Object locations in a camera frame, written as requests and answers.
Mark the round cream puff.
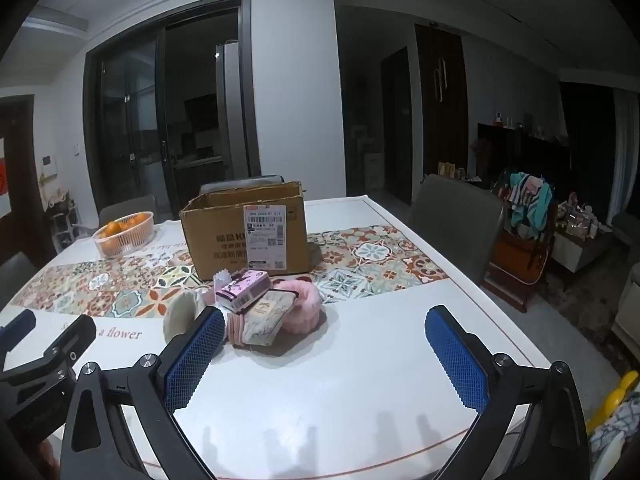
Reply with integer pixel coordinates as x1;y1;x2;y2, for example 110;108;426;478
164;290;207;342

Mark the wooden high chair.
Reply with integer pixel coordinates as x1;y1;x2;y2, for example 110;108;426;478
482;170;559;313

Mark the yellow plastic toy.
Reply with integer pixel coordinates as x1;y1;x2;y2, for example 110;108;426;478
587;371;640;432

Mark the cluttered coffee table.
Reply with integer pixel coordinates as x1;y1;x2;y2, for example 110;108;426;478
552;200;617;292

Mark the large grey dining chair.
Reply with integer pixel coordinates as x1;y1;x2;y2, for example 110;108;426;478
407;174;506;287

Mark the cardboard box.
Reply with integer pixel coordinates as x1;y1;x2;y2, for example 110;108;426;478
179;180;313;281

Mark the floral fabric pouch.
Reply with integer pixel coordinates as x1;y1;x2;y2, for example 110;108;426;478
239;292;299;347

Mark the dark wooden cabinet door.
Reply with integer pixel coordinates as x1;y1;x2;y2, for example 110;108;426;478
414;24;471;202

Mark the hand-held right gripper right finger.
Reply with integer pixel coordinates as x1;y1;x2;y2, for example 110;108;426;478
424;305;591;480

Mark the dark wooden entrance door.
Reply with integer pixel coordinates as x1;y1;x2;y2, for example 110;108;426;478
0;95;57;272

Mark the heap of oranges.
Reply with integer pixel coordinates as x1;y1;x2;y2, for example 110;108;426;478
97;215;150;253

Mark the dark-framed glass sliding door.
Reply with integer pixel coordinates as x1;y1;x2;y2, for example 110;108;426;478
82;0;262;228

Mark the shoe rack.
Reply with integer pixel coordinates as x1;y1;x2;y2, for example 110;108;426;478
47;187;84;247

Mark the heap of colourful clothes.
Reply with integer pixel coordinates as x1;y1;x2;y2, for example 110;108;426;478
504;171;554;241

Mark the pink knitted cloth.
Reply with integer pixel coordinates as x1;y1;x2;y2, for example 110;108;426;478
226;312;247;346

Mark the white curtain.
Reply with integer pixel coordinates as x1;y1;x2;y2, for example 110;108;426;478
612;87;640;221

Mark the clear plastic fruit basket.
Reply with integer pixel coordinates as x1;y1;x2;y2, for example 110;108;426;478
91;211;155;259

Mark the patterned table runner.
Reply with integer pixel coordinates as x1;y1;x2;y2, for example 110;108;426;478
10;225;448;318

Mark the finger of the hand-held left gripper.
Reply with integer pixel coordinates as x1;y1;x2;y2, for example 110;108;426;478
2;316;97;375
0;309;37;356

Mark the dark sideboard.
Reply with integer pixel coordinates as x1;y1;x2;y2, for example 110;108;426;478
477;122;572;192

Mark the blue-white patterned cloth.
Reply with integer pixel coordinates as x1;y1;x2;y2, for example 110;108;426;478
587;400;640;480

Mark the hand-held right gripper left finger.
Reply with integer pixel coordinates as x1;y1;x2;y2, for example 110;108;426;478
59;305;228;480

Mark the pink tissue pack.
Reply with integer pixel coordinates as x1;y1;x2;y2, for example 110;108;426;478
215;269;271;315

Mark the pink fluffy scrunchie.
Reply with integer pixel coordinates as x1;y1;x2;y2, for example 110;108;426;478
272;280;326;333

